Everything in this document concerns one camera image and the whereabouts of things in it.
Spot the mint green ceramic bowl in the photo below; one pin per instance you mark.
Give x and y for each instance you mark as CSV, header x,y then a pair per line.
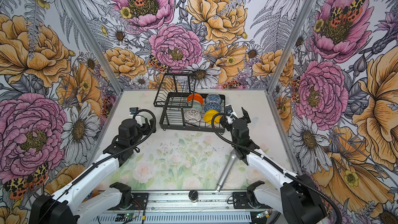
x,y
197,106

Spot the orange plastic bowl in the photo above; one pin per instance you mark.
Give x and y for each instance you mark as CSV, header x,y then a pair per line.
x,y
195,97

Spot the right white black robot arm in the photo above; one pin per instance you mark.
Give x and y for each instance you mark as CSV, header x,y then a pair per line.
x,y
292,195

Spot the yellow plastic bowl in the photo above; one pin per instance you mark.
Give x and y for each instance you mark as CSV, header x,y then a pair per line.
x,y
209,116

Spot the blue triangle pattern bowl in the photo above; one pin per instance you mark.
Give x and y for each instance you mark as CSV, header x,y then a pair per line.
x,y
212,106

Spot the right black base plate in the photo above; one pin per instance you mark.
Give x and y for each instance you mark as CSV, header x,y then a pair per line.
x,y
241,201

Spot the green circuit board right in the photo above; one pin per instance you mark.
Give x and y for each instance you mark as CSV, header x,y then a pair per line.
x,y
263,214

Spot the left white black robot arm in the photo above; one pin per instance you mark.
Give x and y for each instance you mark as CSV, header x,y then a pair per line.
x,y
72,204

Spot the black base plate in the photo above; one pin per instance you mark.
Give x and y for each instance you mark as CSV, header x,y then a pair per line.
x,y
139,202
241,201

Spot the green circuit board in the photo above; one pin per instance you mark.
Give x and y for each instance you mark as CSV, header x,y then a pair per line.
x,y
263,214
124,218

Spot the green circuit board left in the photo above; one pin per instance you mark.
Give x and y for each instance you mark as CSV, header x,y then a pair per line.
x,y
124,218

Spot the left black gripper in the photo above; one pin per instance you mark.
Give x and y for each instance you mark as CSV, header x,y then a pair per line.
x,y
146,126

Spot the black knob on rail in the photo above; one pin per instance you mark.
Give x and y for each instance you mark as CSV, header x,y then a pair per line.
x,y
193,196

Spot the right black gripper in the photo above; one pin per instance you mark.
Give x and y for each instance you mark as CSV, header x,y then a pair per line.
x,y
224,123

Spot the white patterned yellow bowl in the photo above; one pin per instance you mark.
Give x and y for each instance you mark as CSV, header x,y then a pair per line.
x,y
192,116

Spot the blue floral ceramic bowl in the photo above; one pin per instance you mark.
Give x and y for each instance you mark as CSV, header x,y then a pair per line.
x,y
215,98

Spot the silver microphone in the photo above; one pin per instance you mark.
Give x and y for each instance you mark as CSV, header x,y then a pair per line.
x,y
226,171

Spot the aluminium front rail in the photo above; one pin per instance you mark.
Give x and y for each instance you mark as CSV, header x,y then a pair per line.
x,y
178,201

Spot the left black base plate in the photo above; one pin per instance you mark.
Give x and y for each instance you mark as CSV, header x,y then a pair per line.
x,y
139,202

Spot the black wire dish rack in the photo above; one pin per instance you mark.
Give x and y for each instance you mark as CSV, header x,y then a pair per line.
x,y
183,104

